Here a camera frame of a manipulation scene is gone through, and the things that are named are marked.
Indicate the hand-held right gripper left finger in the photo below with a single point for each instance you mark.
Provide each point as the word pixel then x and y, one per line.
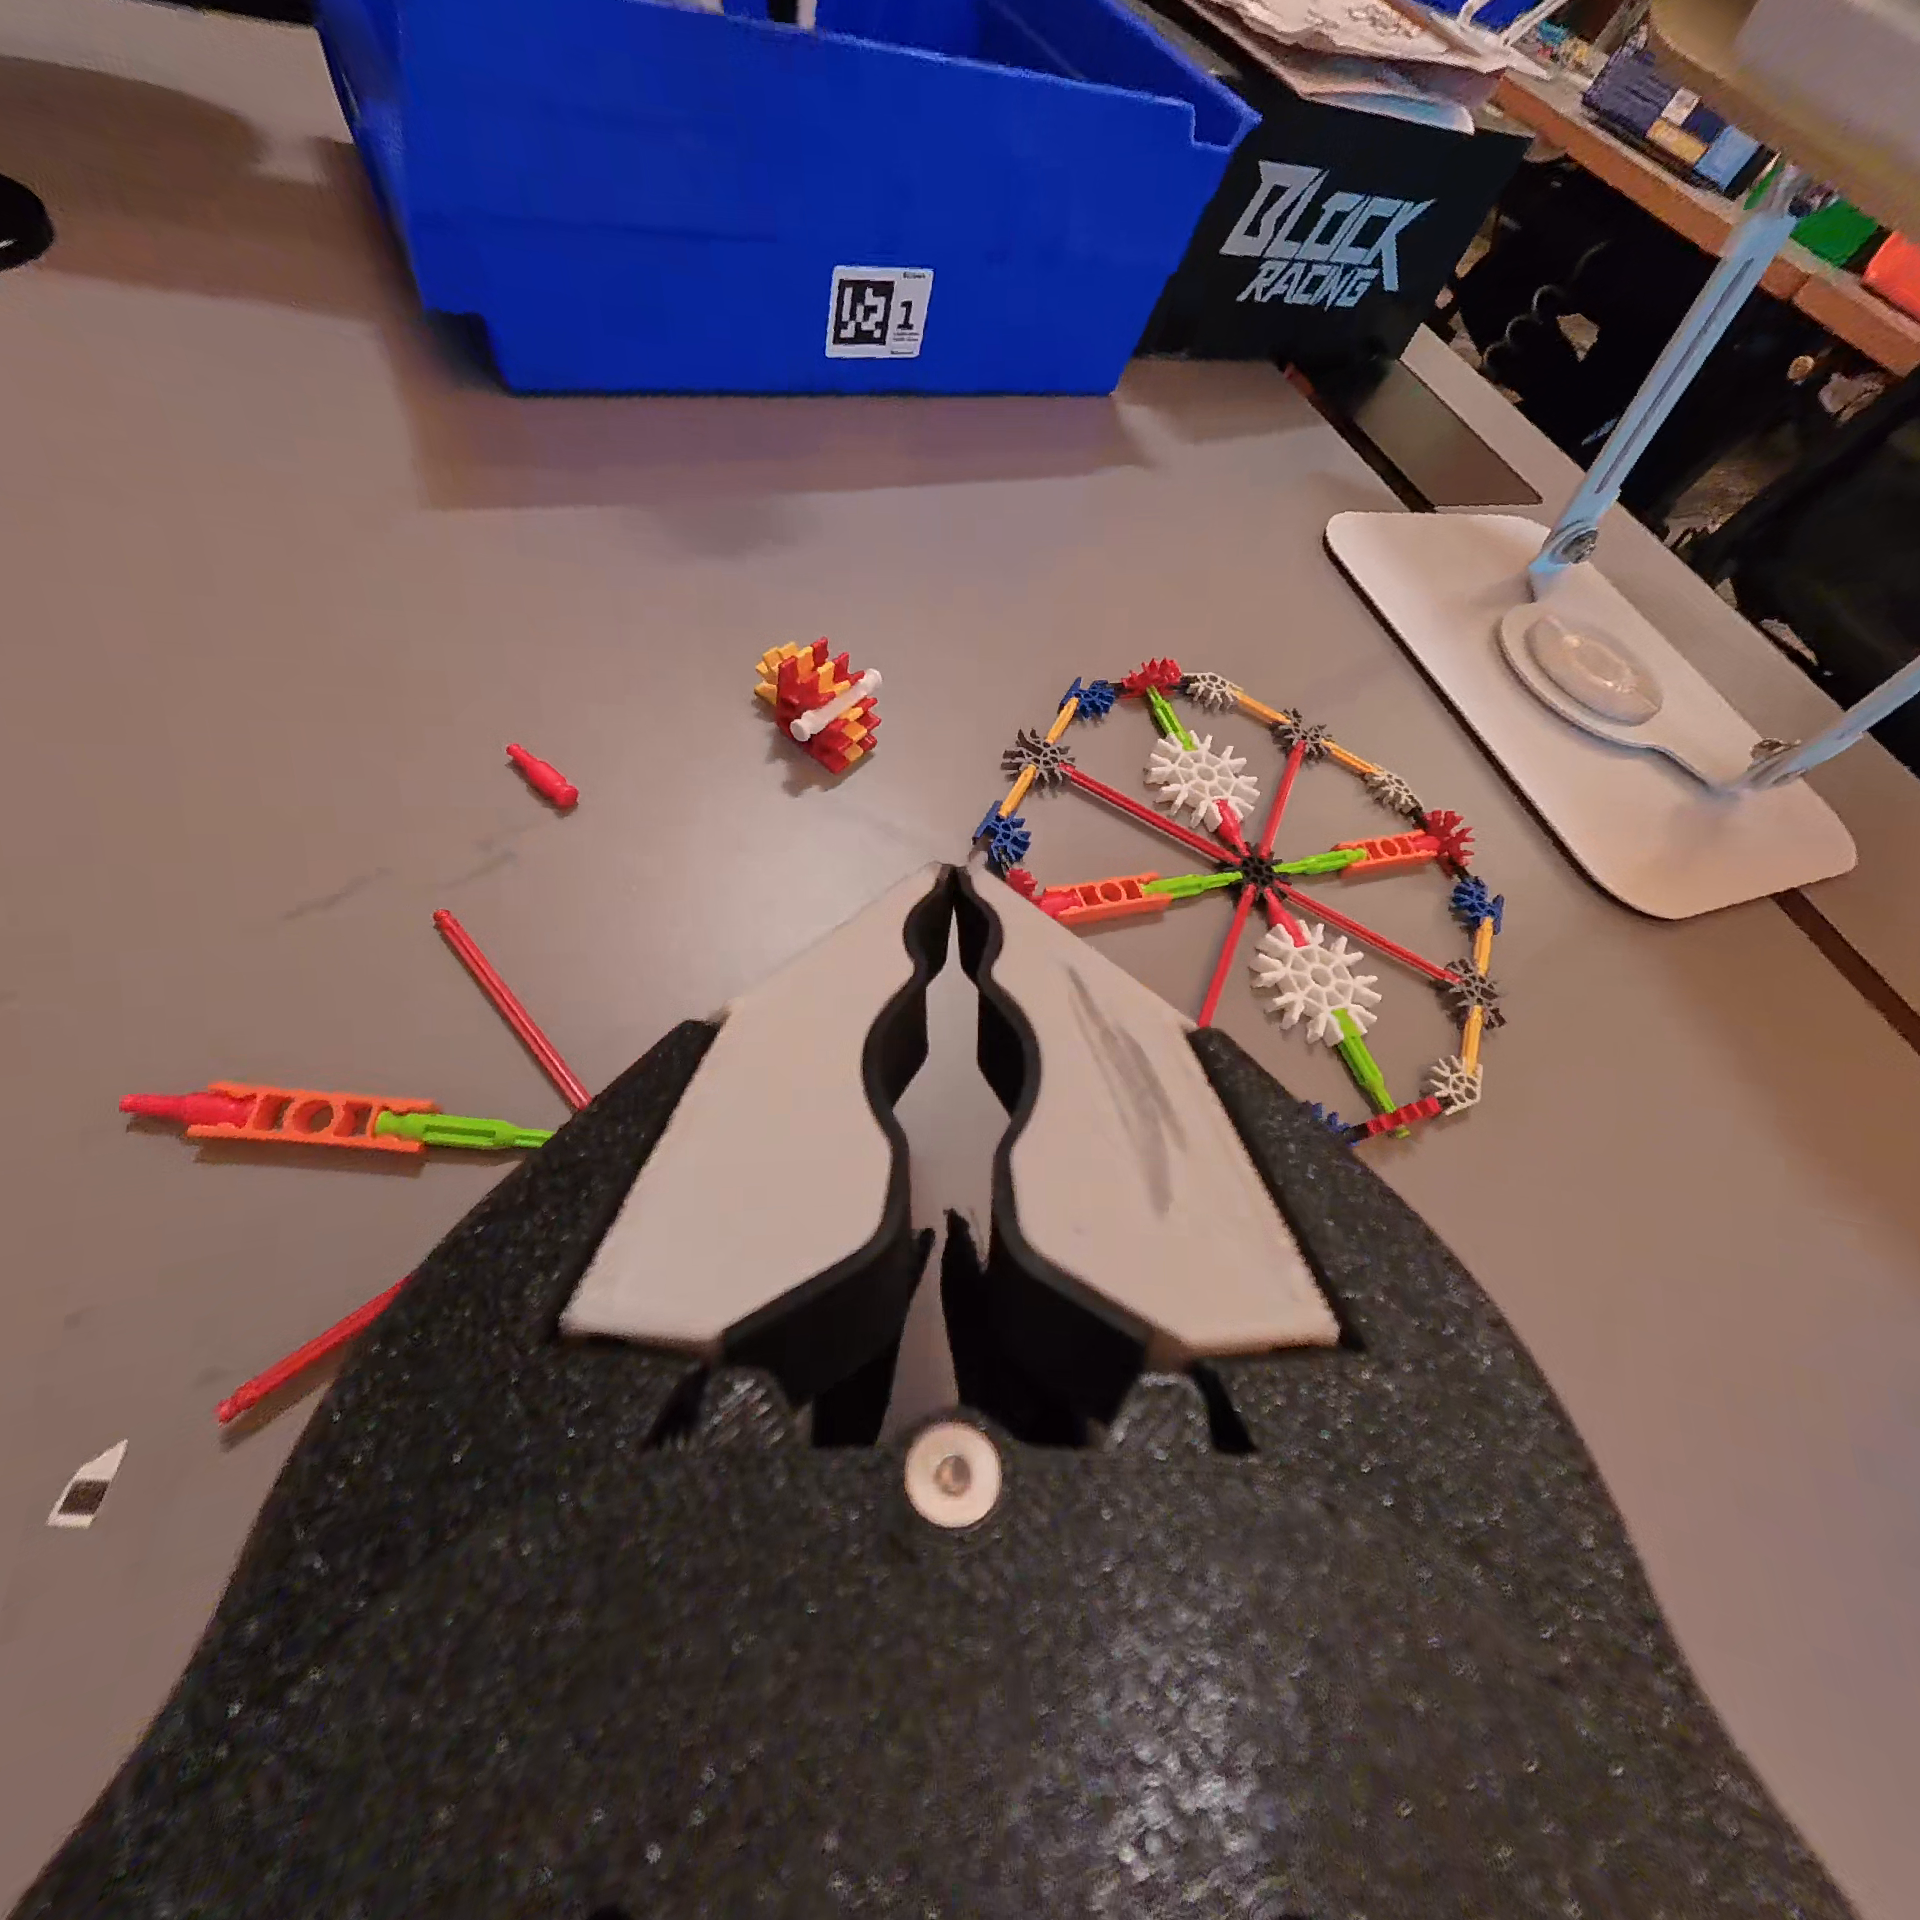
pixel 748 1186

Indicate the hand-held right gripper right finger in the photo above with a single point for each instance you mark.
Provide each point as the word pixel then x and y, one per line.
pixel 1170 1186

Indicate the long red toy rod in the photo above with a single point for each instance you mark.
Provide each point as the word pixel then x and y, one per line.
pixel 309 1350
pixel 510 1008

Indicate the orange connector with green rod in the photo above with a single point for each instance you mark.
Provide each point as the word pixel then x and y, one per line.
pixel 300 1119

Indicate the small red toy rod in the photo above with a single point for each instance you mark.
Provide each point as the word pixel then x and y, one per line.
pixel 540 776
pixel 158 1106

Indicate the red yellow toy block assembly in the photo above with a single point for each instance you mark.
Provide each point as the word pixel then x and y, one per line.
pixel 819 706

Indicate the blue plastic bin with tag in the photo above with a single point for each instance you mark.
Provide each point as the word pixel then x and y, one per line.
pixel 677 196

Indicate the colourful toy wheel construction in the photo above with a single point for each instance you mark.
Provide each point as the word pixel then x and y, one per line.
pixel 1108 895

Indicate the small paper scrap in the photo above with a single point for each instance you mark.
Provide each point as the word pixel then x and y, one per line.
pixel 87 1489

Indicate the black printed box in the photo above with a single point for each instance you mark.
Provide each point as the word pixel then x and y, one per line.
pixel 1321 225

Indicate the cluttered wooden desk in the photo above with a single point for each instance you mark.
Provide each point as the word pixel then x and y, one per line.
pixel 1619 164

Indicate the printed paper sheets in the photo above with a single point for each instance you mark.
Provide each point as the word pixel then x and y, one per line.
pixel 1351 38

